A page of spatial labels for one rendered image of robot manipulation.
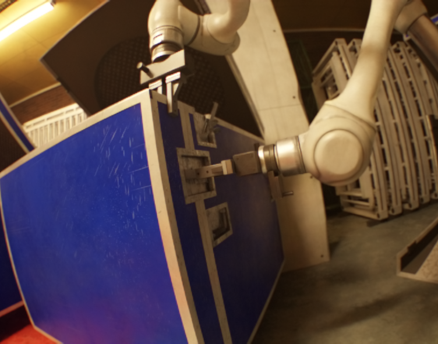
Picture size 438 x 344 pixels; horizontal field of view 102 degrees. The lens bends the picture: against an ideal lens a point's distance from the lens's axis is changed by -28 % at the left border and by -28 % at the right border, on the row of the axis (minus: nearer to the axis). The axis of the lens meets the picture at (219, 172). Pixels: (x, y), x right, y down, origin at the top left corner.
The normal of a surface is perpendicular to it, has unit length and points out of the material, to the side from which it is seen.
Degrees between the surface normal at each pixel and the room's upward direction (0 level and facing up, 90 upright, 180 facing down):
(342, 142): 107
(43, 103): 90
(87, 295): 90
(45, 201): 90
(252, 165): 90
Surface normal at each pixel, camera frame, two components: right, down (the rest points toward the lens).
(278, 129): -0.04, -0.04
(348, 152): -0.42, 0.26
